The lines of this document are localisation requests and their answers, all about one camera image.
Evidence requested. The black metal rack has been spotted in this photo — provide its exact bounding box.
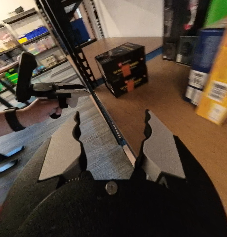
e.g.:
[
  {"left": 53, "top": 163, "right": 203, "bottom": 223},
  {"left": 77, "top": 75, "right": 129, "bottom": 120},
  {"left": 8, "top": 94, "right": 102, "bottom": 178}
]
[{"left": 34, "top": 0, "right": 138, "bottom": 167}]

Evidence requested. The dark blue box white label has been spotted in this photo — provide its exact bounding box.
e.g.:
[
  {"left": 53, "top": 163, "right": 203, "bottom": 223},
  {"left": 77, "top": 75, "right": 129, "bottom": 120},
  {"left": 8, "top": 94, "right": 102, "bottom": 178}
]
[{"left": 184, "top": 28, "right": 227, "bottom": 107}]

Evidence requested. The storage rack with bins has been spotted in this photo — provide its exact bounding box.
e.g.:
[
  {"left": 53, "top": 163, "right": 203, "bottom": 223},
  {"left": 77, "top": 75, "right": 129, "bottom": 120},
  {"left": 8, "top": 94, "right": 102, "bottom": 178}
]
[{"left": 0, "top": 8, "right": 69, "bottom": 93}]

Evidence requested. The blue rack beam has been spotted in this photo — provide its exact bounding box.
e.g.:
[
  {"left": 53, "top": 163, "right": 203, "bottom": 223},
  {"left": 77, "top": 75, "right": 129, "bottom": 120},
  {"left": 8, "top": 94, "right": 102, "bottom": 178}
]
[{"left": 145, "top": 48, "right": 164, "bottom": 61}]

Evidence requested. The row of black toy boxes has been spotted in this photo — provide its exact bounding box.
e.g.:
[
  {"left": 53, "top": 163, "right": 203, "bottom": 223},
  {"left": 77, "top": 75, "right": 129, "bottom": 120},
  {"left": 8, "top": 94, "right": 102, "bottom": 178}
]
[{"left": 162, "top": 0, "right": 210, "bottom": 66}]

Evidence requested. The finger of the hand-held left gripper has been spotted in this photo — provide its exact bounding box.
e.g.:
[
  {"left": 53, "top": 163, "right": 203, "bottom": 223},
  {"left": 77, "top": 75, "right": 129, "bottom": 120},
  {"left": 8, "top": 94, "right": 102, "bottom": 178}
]
[
  {"left": 58, "top": 91, "right": 92, "bottom": 108},
  {"left": 54, "top": 84, "right": 87, "bottom": 93}
]

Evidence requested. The green toy box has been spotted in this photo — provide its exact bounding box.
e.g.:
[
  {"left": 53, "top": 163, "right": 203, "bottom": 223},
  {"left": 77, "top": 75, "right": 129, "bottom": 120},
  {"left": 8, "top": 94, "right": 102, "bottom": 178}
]
[{"left": 204, "top": 0, "right": 227, "bottom": 28}]

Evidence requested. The person's left hand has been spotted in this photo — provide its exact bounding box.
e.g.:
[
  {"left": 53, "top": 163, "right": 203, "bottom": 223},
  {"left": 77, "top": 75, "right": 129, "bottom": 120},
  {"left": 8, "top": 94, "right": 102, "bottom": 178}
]
[{"left": 19, "top": 99, "right": 57, "bottom": 127}]

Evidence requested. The yellow box barcode label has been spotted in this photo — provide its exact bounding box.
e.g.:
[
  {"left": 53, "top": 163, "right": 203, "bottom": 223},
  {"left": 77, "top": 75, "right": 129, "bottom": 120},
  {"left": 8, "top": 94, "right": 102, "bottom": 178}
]
[{"left": 195, "top": 24, "right": 227, "bottom": 126}]

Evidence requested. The black wristband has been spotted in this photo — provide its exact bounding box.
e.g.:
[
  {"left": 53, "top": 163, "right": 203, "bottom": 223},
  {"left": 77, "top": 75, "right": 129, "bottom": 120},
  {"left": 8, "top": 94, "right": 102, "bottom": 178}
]
[{"left": 3, "top": 108, "right": 26, "bottom": 132}]

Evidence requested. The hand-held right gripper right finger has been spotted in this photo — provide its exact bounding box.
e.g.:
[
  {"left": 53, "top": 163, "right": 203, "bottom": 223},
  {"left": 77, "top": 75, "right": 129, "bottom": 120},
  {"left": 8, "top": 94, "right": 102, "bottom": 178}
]
[{"left": 138, "top": 109, "right": 186, "bottom": 182}]

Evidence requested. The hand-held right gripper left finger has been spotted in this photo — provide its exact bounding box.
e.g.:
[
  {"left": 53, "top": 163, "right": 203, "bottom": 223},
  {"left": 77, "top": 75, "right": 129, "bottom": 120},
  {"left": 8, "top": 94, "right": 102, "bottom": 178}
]
[{"left": 39, "top": 111, "right": 88, "bottom": 180}]

